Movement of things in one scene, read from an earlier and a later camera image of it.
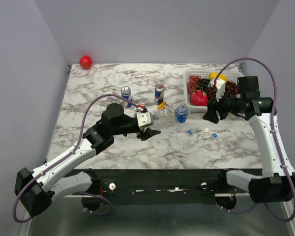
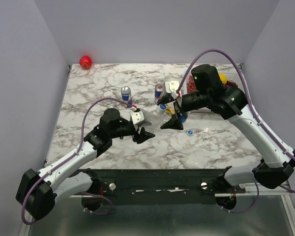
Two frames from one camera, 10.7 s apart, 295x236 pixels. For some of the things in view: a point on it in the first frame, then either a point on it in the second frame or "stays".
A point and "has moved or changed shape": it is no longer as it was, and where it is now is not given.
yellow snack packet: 162,105 → 170,110
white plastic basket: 231,75 → 230,77
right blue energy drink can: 159,93 stays
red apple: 85,62 stays
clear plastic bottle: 162,119 has moved or changed shape
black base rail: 164,186 stays
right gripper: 214,105 → 173,123
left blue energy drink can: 126,92 stays
